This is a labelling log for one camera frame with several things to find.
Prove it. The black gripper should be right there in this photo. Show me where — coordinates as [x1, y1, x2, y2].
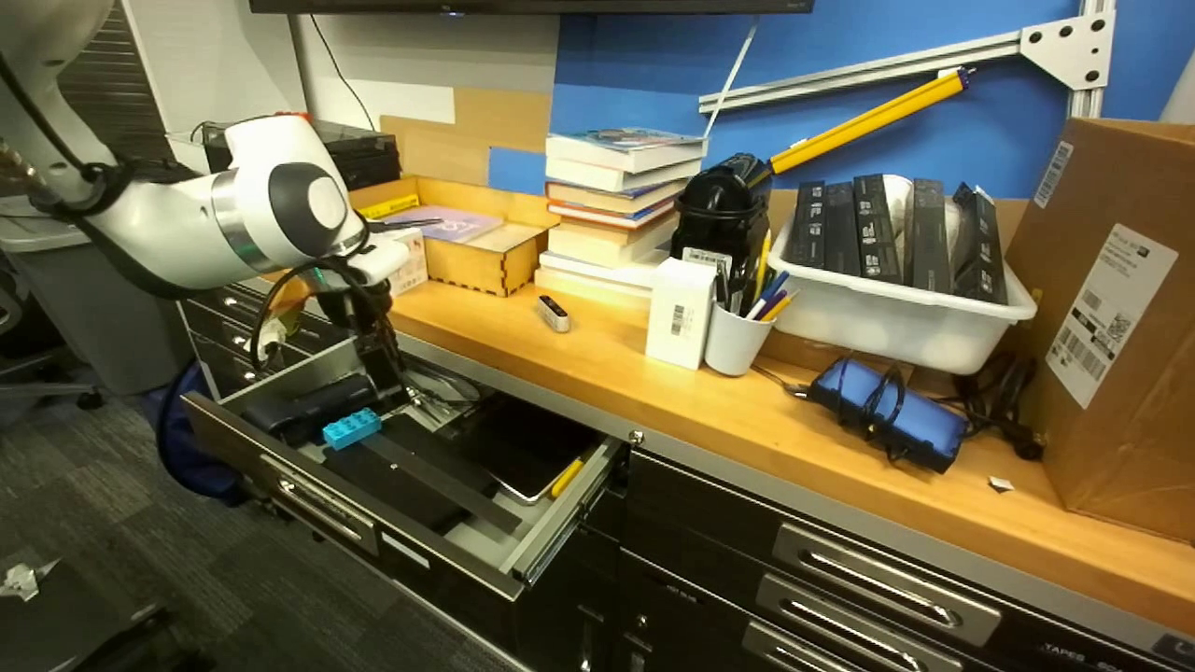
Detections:
[311, 252, 422, 411]

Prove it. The small blue block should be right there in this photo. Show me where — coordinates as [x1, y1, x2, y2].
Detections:
[317, 408, 385, 452]

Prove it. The grey black tool drawer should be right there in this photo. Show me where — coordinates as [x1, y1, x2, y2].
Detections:
[182, 333, 627, 608]

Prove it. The shallow black drawer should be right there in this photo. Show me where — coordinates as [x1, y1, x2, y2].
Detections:
[170, 279, 366, 404]

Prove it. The silver metal hardware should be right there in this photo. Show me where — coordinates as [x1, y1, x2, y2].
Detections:
[397, 365, 480, 432]

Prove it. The white printed carton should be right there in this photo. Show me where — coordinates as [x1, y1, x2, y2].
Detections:
[387, 225, 434, 299]

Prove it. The black flat case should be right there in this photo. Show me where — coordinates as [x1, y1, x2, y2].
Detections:
[240, 368, 393, 447]

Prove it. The long black bar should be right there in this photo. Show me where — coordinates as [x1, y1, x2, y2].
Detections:
[317, 420, 526, 537]

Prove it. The small lidded wooden box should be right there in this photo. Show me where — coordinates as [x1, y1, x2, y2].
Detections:
[422, 218, 551, 301]

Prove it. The purple sheet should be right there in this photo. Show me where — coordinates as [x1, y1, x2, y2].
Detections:
[393, 205, 507, 246]

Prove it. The black shallow tray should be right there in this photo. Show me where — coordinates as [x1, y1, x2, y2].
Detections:
[477, 390, 609, 506]

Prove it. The small silver black gadget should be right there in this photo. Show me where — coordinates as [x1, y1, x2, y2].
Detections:
[535, 292, 576, 339]

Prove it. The large wooden tray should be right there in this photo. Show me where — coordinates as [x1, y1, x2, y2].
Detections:
[350, 176, 556, 252]

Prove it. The black electronics box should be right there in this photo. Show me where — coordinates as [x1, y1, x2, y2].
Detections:
[315, 118, 402, 192]

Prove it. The dark blue bag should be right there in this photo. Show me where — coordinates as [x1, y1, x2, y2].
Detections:
[154, 359, 259, 506]

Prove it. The yellow pencil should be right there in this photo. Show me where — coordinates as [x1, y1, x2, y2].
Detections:
[545, 456, 591, 505]

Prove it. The wide white book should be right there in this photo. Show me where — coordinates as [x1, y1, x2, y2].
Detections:
[535, 251, 666, 306]

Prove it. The thick white book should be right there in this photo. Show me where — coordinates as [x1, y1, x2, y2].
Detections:
[545, 200, 686, 268]

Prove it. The tan covered book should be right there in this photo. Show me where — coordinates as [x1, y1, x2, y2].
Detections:
[541, 166, 702, 215]

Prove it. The grey metal pole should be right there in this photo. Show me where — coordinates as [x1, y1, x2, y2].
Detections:
[289, 9, 317, 118]

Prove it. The white book blue cover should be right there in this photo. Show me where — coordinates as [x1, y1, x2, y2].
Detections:
[541, 124, 709, 179]

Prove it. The white pen cup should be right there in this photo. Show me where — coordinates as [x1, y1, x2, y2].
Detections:
[702, 299, 777, 379]

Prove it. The black office chair base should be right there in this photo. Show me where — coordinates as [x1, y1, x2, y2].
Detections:
[0, 246, 108, 414]

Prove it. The black marker pen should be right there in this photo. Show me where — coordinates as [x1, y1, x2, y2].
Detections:
[717, 252, 751, 312]

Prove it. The black bag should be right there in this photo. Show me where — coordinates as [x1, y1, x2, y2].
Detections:
[668, 149, 777, 271]

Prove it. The black monitor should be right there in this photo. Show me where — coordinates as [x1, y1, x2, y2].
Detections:
[243, 0, 818, 18]

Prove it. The blue pen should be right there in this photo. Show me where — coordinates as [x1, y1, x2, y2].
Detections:
[746, 271, 799, 325]

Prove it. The crumpled white paper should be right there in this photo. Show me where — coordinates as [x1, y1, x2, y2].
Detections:
[0, 556, 62, 608]

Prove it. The black rectangular module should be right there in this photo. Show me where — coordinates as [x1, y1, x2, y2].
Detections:
[789, 179, 864, 279]
[899, 176, 957, 299]
[851, 172, 906, 284]
[947, 179, 1011, 306]

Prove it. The white plastic bin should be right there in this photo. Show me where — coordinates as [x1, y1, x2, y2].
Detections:
[765, 172, 1042, 379]

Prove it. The long yellow bar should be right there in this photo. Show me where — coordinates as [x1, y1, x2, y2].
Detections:
[765, 67, 972, 179]

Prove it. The large cardboard box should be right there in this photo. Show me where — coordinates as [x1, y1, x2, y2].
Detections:
[999, 115, 1195, 549]

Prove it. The yellow handled tool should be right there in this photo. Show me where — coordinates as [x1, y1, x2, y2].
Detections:
[360, 190, 427, 225]

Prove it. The grey robot pedestal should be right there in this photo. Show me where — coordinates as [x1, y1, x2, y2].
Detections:
[22, 237, 190, 404]

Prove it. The thin black wall cable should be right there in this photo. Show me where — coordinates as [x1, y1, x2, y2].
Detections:
[302, 9, 385, 128]

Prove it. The white switch box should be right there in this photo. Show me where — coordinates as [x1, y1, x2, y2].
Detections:
[643, 252, 721, 373]

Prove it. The black cabinet drawer silver handle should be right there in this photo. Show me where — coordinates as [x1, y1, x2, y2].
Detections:
[615, 442, 1195, 672]
[592, 517, 1038, 672]
[582, 582, 874, 672]

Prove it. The white wall cable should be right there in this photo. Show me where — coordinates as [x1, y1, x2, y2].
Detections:
[697, 26, 763, 149]

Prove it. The blue pouch black strap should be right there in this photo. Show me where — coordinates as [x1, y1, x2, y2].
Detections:
[804, 355, 976, 476]

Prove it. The aluminium rail with bracket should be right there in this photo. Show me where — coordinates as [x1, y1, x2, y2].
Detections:
[693, 0, 1121, 124]

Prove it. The black cable bundle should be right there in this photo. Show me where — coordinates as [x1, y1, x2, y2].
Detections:
[947, 352, 1054, 467]

